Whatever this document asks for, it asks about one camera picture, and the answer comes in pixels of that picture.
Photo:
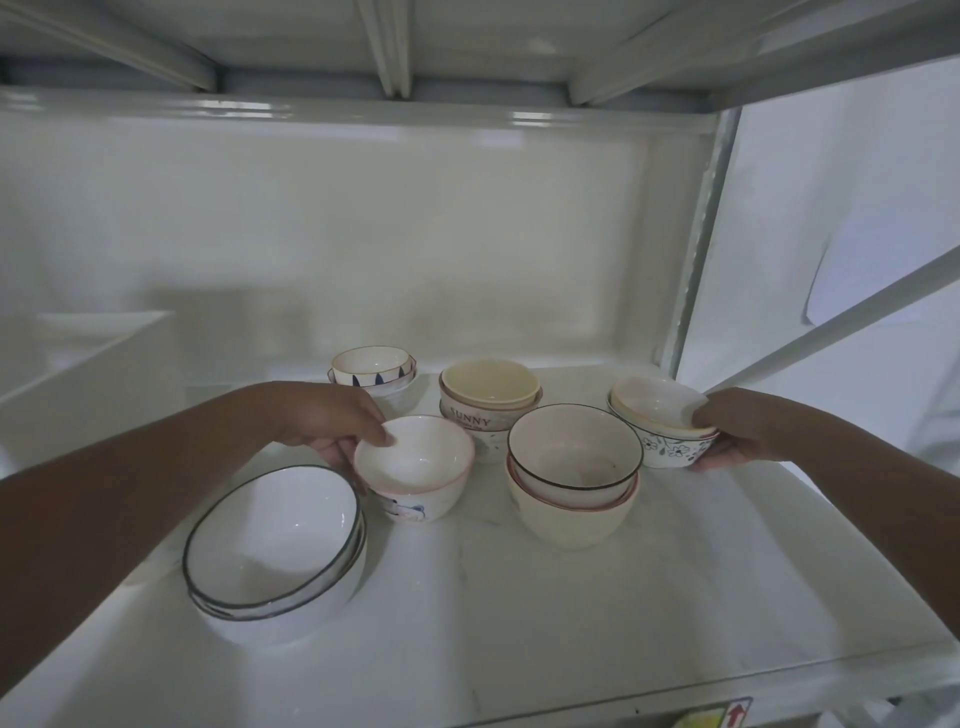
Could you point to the white bowl with pink rim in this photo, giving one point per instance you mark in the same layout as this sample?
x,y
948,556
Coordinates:
x,y
420,465

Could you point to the small white dark-rimmed bowl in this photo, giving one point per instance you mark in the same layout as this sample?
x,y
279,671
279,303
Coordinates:
x,y
397,386

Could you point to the white lettered speckled bowl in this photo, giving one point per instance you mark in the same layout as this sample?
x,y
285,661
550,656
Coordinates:
x,y
480,427

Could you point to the white metal shelving rack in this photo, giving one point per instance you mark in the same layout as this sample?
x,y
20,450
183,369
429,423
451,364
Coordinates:
x,y
701,240

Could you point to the person's right thumb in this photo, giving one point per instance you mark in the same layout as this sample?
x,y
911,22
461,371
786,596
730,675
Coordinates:
x,y
709,414

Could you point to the large white black-rimmed bowl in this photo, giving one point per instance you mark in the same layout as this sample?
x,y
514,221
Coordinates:
x,y
270,536
300,626

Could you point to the white bowl with triangle print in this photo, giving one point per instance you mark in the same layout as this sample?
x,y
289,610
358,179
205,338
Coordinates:
x,y
371,365

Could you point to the label with red arrow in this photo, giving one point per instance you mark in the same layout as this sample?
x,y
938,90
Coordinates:
x,y
712,716

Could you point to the cream bowl with pink rim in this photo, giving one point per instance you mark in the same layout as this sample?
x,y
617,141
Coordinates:
x,y
570,525

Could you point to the person's right forearm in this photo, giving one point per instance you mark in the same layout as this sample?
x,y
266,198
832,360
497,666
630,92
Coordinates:
x,y
877,495

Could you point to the person's left hand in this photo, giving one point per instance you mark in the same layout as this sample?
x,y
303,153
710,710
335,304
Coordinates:
x,y
330,420

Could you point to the white bowl with floral print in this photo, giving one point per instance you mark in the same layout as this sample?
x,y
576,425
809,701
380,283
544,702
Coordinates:
x,y
664,450

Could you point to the plain cream bowl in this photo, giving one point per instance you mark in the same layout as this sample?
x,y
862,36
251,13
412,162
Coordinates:
x,y
652,401

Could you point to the person's left thumb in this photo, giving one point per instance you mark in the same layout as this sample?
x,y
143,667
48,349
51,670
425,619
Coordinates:
x,y
377,433

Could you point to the white bowl with dark-red rim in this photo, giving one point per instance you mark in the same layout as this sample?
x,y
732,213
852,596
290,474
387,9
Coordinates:
x,y
559,496

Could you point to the person's left forearm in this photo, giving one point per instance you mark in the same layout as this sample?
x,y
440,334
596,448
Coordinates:
x,y
135,517

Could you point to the person's right hand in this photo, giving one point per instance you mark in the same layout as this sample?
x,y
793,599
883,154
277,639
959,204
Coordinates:
x,y
746,431

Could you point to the small white black-rimmed bowl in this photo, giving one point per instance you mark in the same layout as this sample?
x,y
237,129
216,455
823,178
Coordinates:
x,y
574,450

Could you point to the cream yellow bowl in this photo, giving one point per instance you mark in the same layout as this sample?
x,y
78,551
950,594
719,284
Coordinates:
x,y
487,382

